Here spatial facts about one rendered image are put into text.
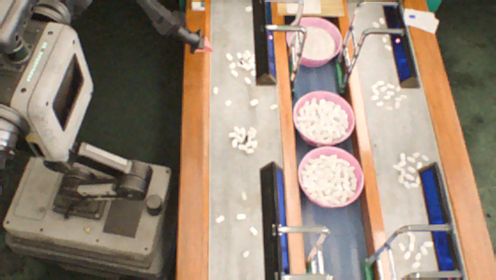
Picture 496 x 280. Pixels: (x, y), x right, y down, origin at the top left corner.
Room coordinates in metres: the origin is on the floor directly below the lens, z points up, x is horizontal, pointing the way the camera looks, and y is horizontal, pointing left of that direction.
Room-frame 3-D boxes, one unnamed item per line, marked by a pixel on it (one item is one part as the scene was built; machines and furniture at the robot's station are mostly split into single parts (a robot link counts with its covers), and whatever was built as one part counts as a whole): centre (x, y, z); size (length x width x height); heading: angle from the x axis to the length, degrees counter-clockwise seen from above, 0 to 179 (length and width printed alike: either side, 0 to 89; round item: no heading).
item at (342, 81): (1.53, -0.48, 0.90); 0.20 x 0.19 x 0.45; 8
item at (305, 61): (1.67, -0.26, 0.72); 0.27 x 0.27 x 0.10
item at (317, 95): (1.23, -0.32, 0.72); 0.27 x 0.27 x 0.10
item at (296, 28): (1.47, -0.09, 0.90); 0.20 x 0.19 x 0.45; 8
